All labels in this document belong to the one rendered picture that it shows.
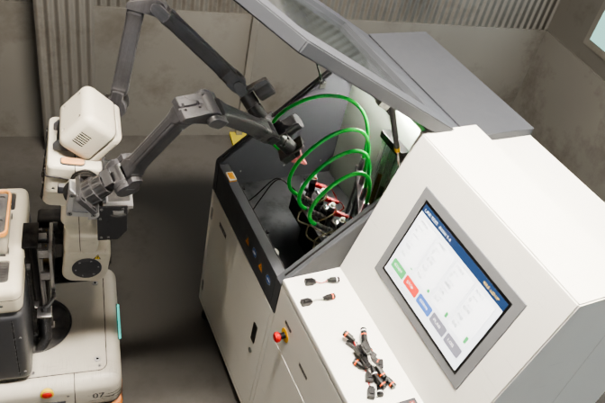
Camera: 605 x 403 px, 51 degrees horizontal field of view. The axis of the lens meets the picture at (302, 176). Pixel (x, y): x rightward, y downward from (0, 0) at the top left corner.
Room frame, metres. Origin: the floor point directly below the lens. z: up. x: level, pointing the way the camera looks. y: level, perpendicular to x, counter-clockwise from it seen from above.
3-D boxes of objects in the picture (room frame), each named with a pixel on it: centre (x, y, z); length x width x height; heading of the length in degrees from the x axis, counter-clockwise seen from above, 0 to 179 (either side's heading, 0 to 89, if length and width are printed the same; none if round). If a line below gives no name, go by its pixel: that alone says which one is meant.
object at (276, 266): (1.77, 0.16, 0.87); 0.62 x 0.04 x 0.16; 33
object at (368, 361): (1.20, -0.32, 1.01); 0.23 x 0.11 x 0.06; 33
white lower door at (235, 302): (1.77, 0.17, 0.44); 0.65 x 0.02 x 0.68; 33
